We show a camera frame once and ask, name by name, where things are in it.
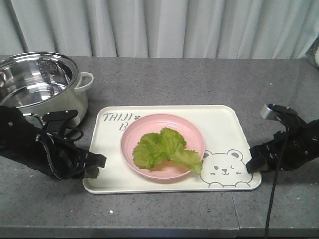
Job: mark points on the white pleated curtain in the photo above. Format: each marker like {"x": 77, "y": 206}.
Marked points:
{"x": 216, "y": 29}

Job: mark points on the grey stone countertop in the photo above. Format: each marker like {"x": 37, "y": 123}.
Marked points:
{"x": 33, "y": 205}

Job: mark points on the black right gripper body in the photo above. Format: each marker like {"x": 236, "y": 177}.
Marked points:
{"x": 292, "y": 148}

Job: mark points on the green lettuce leaf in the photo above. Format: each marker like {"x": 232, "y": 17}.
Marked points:
{"x": 167, "y": 145}

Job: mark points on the cream bear serving tray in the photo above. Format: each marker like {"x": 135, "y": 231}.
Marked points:
{"x": 213, "y": 131}

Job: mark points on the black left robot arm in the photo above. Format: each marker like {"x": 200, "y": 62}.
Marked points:
{"x": 18, "y": 139}

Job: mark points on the green electric cooking pot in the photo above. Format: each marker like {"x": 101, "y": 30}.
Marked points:
{"x": 42, "y": 82}

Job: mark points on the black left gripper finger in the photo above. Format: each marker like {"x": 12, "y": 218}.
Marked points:
{"x": 91, "y": 172}
{"x": 94, "y": 160}

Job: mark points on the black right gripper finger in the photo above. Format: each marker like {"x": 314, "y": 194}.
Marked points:
{"x": 256, "y": 164}

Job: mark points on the pink round plate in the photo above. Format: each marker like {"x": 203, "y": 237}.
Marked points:
{"x": 154, "y": 123}

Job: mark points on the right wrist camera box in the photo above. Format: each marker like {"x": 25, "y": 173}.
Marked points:
{"x": 270, "y": 112}

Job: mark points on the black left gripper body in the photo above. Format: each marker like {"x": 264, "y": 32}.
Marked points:
{"x": 65, "y": 159}

